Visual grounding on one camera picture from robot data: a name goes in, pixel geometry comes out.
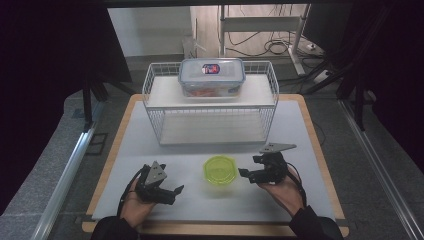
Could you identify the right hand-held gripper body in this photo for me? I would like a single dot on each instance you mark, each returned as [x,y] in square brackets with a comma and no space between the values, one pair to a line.
[273,170]

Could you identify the black metal stand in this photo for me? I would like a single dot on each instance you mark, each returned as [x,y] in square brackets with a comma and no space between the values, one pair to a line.
[87,103]
[359,106]

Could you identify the person's left hand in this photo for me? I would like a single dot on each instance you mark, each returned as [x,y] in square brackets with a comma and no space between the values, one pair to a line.
[135,208]

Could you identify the person's right hand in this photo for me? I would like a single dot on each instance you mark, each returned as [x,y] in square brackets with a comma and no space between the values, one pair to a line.
[288,195]

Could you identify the aluminium rail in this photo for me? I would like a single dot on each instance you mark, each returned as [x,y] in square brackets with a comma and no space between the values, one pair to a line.
[66,176]
[380,166]

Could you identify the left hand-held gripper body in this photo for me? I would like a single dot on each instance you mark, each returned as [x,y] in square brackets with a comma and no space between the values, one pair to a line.
[155,186]

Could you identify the white table mat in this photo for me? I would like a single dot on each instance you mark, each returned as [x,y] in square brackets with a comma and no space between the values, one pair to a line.
[213,203]

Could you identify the dark curtain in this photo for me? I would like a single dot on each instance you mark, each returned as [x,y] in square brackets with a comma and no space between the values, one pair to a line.
[393,66]
[50,66]

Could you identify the clear plastic food container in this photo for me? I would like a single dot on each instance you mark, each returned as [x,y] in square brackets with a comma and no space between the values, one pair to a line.
[211,78]

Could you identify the yellow-green plastic bowl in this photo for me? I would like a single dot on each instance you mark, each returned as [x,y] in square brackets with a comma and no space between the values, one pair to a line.
[220,170]

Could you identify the white power strip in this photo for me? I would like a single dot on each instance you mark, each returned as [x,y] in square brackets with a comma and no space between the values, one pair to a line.
[322,76]

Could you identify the white metal desk frame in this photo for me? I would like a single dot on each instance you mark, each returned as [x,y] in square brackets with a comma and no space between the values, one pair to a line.
[260,24]

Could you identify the wooden table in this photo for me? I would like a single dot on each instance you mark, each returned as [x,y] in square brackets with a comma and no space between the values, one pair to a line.
[213,230]

